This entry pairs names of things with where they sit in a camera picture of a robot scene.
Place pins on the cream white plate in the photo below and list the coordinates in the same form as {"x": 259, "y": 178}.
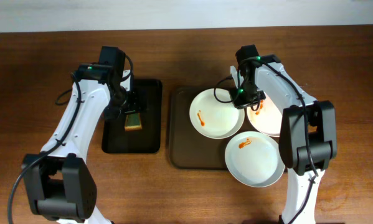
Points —
{"x": 214, "y": 119}

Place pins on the black plastic tray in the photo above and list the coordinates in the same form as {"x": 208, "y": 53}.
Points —
{"x": 146, "y": 140}

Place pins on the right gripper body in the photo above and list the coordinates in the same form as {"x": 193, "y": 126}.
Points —
{"x": 246, "y": 101}

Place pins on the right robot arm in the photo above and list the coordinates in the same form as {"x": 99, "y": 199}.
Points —
{"x": 307, "y": 140}

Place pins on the brown serving tray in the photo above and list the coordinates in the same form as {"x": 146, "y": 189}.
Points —
{"x": 188, "y": 149}

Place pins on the pink white plate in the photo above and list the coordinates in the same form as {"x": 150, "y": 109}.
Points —
{"x": 267, "y": 119}

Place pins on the pale blue plate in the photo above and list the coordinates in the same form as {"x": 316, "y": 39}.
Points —
{"x": 254, "y": 159}

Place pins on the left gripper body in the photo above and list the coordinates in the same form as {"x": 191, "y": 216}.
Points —
{"x": 133, "y": 106}

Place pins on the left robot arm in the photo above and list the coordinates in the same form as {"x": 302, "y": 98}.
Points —
{"x": 59, "y": 185}

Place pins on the green yellow sponge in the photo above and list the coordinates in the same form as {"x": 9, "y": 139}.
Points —
{"x": 133, "y": 122}

